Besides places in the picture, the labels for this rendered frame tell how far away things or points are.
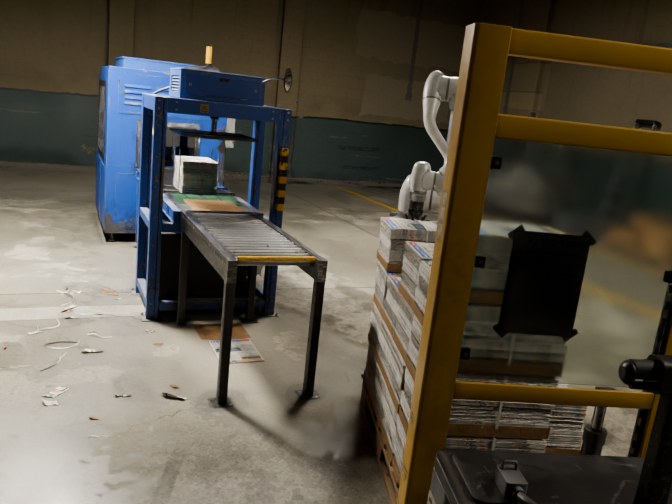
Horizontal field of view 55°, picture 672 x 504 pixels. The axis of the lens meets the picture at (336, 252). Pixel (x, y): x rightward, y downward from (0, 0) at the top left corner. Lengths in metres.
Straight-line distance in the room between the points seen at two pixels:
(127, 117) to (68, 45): 5.22
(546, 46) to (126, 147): 5.54
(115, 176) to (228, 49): 5.89
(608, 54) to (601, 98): 9.81
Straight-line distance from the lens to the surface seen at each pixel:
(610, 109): 11.40
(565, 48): 1.71
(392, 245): 3.23
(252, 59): 12.38
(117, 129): 6.79
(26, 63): 11.90
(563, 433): 2.75
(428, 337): 1.72
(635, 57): 1.79
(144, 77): 6.79
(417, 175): 3.46
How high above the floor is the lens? 1.63
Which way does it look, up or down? 13 degrees down
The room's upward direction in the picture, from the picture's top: 6 degrees clockwise
